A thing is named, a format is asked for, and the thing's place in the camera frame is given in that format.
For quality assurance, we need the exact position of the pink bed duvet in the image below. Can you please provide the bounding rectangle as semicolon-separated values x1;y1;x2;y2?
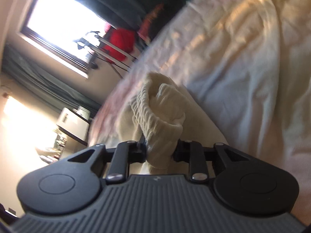
89;0;310;224

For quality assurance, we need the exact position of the white garment steamer stand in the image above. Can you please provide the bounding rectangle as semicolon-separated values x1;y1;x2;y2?
74;28;137;78

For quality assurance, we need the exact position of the window with dark frame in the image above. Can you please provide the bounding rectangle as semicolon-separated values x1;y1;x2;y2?
21;0;111;78

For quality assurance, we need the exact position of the pile of colourful clothes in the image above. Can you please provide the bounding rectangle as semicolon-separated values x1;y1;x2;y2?
137;3;164;43

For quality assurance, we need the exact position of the teal left curtain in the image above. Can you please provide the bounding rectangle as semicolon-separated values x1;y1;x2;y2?
2;44;101;118

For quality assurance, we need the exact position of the white drawer dresser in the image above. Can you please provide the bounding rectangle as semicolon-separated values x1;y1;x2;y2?
35;126;89;164

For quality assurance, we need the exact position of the red bag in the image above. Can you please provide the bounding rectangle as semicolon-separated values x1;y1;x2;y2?
100;26;136;62

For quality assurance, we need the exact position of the cream white sweatshirt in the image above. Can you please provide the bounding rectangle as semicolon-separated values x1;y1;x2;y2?
95;70;231;176

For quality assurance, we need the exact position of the black and white chair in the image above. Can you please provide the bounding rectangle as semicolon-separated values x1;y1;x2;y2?
56;108;90;146

